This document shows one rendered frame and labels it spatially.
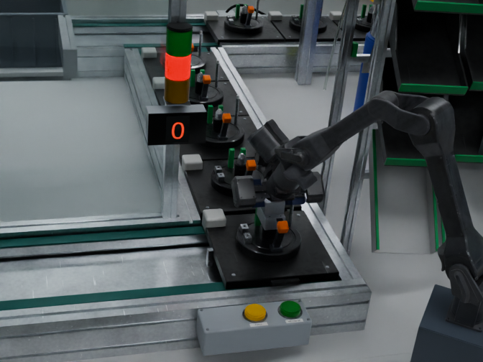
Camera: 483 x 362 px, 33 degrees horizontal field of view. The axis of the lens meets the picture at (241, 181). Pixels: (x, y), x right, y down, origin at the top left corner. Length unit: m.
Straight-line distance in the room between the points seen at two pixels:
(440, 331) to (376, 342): 0.28
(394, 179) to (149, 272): 0.56
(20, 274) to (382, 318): 0.76
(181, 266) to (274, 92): 1.12
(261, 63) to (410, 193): 1.20
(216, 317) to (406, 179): 0.53
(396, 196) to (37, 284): 0.77
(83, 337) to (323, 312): 0.47
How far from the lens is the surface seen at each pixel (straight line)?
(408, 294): 1.85
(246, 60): 2.83
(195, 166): 1.98
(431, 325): 1.46
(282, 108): 2.61
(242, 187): 1.60
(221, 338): 1.53
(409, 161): 1.64
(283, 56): 2.86
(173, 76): 1.61
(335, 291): 1.65
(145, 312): 1.55
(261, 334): 1.55
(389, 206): 1.76
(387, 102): 1.36
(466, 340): 1.45
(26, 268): 1.74
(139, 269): 1.73
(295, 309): 1.57
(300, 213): 1.85
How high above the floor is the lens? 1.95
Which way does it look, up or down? 30 degrees down
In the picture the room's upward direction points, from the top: 5 degrees clockwise
